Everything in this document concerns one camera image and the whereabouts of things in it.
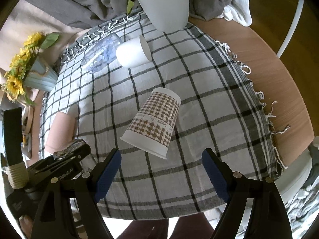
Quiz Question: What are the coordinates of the grey glass cup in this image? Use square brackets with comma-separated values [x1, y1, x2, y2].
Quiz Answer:
[52, 139, 86, 160]

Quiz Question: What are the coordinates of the pink plastic cup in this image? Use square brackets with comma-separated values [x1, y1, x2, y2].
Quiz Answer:
[45, 112, 76, 154]

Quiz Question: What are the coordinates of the houndstooth paper cup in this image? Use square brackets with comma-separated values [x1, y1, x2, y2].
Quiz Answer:
[121, 88, 181, 159]

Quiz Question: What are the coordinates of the clear bluish plastic cup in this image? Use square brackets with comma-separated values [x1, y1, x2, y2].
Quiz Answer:
[81, 33, 122, 74]

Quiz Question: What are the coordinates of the plain white cup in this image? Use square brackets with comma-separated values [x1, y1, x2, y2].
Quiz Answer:
[116, 35, 152, 68]

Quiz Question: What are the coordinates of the grey crumpled clothing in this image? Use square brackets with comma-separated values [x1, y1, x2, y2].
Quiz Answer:
[286, 144, 318, 238]

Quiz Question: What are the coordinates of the white round furniture edge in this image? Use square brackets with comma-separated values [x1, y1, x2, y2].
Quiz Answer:
[275, 149, 312, 204]

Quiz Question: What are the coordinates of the yellow sunflower bouquet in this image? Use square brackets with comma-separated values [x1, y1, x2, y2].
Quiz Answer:
[1, 32, 60, 106]

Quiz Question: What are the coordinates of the light blue flower bucket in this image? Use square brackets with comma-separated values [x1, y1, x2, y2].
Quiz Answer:
[24, 57, 58, 92]

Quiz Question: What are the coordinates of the beige pink curtain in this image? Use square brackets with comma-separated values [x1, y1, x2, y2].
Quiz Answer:
[1, 0, 85, 71]

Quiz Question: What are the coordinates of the white floor lamp pole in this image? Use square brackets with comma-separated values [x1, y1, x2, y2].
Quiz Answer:
[276, 0, 304, 58]

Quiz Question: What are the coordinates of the white plant pot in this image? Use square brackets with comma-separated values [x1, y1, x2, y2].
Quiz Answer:
[138, 0, 189, 33]

